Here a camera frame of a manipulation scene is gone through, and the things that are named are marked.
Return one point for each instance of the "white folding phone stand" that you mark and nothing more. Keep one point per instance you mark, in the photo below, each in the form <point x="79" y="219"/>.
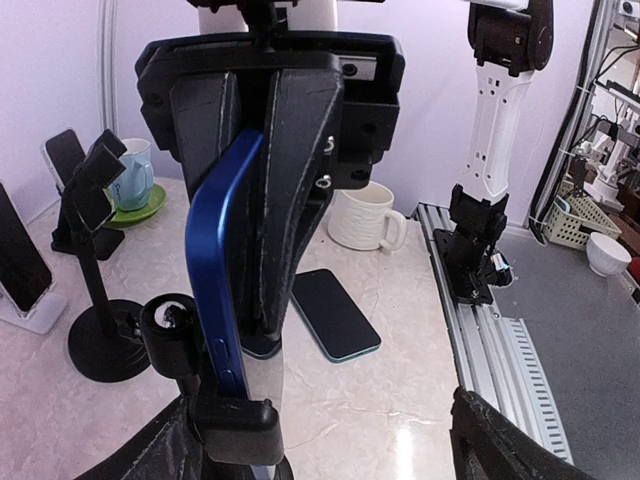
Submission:
<point x="40" y="319"/>

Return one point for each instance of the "cream plastic basket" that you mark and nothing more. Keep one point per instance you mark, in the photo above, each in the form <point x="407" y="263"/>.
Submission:
<point x="573" y="228"/>

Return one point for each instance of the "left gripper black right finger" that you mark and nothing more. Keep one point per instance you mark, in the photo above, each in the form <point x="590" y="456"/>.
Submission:
<point x="486" y="445"/>

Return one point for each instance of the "aluminium frame post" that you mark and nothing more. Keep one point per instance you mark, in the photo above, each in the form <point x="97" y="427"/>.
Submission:
<point x="106" y="64"/>
<point x="573" y="124"/>

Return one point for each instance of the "green saucer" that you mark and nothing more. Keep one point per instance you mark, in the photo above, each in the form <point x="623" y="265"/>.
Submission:
<point x="124" y="219"/>

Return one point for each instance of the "black round-base stand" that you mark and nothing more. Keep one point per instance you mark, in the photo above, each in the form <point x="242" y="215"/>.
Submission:
<point x="104" y="342"/>
<point x="240" y="438"/>

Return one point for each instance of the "right aluminium frame post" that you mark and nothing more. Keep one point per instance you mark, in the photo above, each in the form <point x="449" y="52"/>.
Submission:
<point x="573" y="124"/>

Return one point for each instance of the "light blue mug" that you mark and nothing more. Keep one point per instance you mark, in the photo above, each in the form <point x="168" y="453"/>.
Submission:
<point x="132" y="188"/>

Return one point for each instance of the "white bowl on bench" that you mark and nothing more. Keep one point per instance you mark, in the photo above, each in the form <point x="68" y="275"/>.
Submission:
<point x="606" y="256"/>

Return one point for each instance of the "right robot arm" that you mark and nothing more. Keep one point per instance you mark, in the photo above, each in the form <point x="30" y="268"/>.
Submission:
<point x="511" y="41"/>

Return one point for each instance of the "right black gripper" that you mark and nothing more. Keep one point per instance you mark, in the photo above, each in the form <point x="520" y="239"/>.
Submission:
<point x="300" y="111"/>

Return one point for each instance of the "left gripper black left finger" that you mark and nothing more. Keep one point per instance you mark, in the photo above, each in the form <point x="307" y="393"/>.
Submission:
<point x="165" y="448"/>

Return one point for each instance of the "teal phone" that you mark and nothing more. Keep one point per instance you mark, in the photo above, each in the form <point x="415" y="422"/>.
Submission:
<point x="338" y="326"/>

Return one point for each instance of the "blue phone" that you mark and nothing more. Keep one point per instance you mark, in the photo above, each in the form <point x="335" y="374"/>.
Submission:
<point x="206" y="230"/>

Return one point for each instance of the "left aluminium frame post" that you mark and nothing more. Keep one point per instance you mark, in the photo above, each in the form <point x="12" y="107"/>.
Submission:
<point x="106" y="64"/>

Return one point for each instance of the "black folding phone stand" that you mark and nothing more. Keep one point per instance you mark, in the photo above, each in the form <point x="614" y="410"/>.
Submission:
<point x="104" y="240"/>

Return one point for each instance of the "cream ceramic mug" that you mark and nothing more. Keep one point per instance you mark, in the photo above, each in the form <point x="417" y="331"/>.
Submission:
<point x="365" y="219"/>

